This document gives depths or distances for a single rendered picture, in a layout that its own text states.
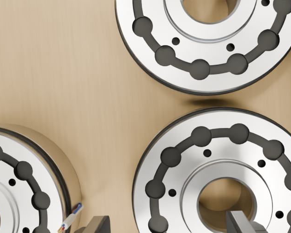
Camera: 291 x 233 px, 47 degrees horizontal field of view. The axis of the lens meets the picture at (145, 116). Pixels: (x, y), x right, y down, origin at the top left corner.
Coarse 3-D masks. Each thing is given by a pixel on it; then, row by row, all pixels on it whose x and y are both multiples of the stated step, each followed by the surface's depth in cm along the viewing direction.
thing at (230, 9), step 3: (183, 0) 20; (228, 0) 20; (231, 0) 19; (234, 0) 18; (228, 3) 20; (231, 3) 19; (234, 3) 18; (228, 6) 20; (231, 6) 19; (234, 6) 18; (228, 9) 20; (231, 9) 19; (228, 12) 20; (228, 15) 20
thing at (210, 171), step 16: (224, 160) 18; (192, 176) 18; (208, 176) 17; (224, 176) 17; (240, 176) 17; (256, 176) 17; (192, 192) 18; (256, 192) 17; (192, 208) 18; (256, 208) 17; (272, 208) 17; (192, 224) 18; (208, 224) 18
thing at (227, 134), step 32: (192, 128) 18; (224, 128) 18; (256, 128) 18; (160, 160) 18; (192, 160) 18; (256, 160) 18; (288, 160) 18; (160, 192) 19; (288, 192) 18; (160, 224) 19; (288, 224) 18
